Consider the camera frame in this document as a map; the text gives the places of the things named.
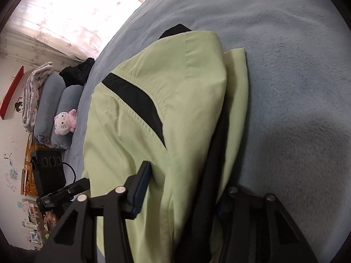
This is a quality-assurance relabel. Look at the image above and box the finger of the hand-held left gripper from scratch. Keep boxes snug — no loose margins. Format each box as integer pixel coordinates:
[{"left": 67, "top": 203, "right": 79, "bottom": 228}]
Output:
[{"left": 64, "top": 178, "right": 91, "bottom": 196}]

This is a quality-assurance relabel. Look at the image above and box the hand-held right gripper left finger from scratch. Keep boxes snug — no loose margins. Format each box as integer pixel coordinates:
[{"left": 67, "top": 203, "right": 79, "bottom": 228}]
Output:
[{"left": 34, "top": 160, "right": 152, "bottom": 263}]

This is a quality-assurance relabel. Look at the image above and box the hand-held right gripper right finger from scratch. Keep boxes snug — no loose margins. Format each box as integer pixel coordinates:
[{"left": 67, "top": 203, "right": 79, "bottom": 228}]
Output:
[{"left": 217, "top": 185, "right": 319, "bottom": 263}]

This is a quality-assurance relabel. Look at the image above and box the green and black hooded jacket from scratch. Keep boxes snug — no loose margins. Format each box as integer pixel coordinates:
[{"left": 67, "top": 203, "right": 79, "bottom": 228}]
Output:
[{"left": 81, "top": 24, "right": 249, "bottom": 263}]

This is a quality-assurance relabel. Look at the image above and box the orange wooden headboard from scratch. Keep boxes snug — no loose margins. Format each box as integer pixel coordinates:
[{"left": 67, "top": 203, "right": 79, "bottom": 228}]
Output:
[{"left": 21, "top": 134, "right": 39, "bottom": 198}]

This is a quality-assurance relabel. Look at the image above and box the pile of small colourful items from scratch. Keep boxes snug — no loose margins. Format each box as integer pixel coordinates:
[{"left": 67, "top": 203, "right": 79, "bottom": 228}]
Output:
[{"left": 18, "top": 197, "right": 55, "bottom": 245}]

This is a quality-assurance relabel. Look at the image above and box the pink cat plush toy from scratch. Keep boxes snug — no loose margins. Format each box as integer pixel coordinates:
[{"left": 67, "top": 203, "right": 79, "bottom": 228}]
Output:
[{"left": 54, "top": 109, "right": 78, "bottom": 135}]

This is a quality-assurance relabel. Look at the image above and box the grey-blue rolled pillow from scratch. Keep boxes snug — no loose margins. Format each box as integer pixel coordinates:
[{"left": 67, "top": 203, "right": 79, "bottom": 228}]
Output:
[
  {"left": 33, "top": 73, "right": 66, "bottom": 140},
  {"left": 49, "top": 85, "right": 84, "bottom": 150}
]

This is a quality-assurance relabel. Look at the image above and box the floral folded blanket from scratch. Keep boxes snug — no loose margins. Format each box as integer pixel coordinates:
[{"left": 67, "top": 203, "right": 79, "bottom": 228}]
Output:
[{"left": 22, "top": 62, "right": 53, "bottom": 132}]

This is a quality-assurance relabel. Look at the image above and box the black fuzzy cloth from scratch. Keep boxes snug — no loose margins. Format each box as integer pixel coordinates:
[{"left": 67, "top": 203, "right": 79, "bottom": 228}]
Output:
[{"left": 59, "top": 57, "right": 95, "bottom": 88}]

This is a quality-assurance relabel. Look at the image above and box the blue-grey fleece bed blanket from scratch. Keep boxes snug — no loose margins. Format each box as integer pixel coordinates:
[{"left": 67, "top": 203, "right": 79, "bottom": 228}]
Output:
[{"left": 63, "top": 0, "right": 351, "bottom": 263}]

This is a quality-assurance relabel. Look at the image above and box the white floral curtain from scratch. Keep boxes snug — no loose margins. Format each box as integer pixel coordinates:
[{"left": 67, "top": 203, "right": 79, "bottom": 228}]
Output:
[{"left": 5, "top": 0, "right": 176, "bottom": 63}]

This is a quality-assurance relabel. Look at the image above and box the black cable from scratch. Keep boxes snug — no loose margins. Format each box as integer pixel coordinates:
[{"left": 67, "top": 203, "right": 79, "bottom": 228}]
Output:
[{"left": 63, "top": 163, "right": 78, "bottom": 184}]

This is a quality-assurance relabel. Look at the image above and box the blue wall sticker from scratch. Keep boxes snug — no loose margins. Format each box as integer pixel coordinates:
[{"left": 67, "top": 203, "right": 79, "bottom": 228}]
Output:
[{"left": 3, "top": 153, "right": 21, "bottom": 192}]

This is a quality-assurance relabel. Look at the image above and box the black figure wall sticker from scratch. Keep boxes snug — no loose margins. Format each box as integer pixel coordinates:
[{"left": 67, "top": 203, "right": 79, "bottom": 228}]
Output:
[{"left": 14, "top": 96, "right": 25, "bottom": 113}]

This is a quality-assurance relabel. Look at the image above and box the red wall shelf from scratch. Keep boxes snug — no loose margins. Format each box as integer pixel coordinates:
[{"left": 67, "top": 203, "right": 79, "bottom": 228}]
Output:
[{"left": 0, "top": 66, "right": 25, "bottom": 119}]

